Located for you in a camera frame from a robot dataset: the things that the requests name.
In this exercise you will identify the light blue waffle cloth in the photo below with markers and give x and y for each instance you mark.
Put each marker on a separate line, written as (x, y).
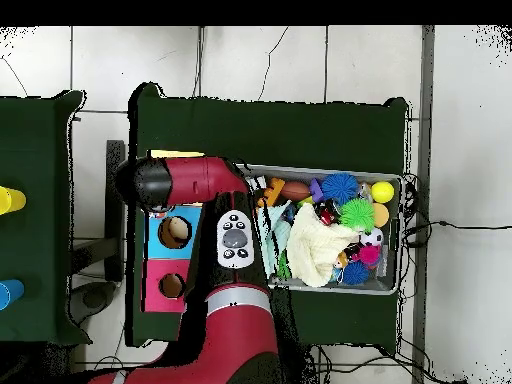
(280, 232)

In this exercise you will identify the cream waffle cloth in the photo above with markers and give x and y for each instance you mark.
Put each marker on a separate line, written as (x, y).
(316, 248)

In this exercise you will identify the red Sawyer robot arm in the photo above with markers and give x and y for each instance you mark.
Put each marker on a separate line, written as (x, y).
(240, 340)

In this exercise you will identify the shallow metal mesh bin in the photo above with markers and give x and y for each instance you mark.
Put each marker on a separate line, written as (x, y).
(328, 171)

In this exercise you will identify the wooden box with three holes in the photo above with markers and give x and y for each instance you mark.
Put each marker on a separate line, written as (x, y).
(160, 246)

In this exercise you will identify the orange plastic comb block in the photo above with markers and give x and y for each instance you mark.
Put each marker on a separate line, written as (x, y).
(274, 190)

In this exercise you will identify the large blue spiky ball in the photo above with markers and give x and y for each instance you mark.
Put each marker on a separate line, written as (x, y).
(340, 187)

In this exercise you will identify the large green spiky ball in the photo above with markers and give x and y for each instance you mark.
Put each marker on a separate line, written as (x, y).
(357, 215)

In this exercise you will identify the dark green tablecloth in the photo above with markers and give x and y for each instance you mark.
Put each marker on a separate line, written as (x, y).
(36, 140)
(320, 132)

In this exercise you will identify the small blue spiky ball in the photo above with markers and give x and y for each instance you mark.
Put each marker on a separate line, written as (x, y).
(355, 272)

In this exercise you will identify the small soccer ball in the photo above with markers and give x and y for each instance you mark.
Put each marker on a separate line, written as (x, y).
(372, 237)

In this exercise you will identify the pink spiky ball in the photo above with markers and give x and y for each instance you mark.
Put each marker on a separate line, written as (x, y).
(368, 254)

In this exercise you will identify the pale orange ball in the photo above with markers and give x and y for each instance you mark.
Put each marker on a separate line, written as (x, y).
(382, 215)

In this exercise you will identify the plain yellow ball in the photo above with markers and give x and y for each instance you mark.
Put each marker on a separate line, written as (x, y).
(382, 192)

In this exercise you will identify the black upright panel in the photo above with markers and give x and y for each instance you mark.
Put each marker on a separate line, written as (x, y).
(114, 240)

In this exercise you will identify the grey round floor base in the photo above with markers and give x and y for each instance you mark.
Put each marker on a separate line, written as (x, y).
(94, 298)

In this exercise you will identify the yellow plastic cup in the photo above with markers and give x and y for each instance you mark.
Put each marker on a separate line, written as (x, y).
(14, 200)

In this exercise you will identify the blue plastic cup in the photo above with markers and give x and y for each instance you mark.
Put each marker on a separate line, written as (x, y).
(12, 292)

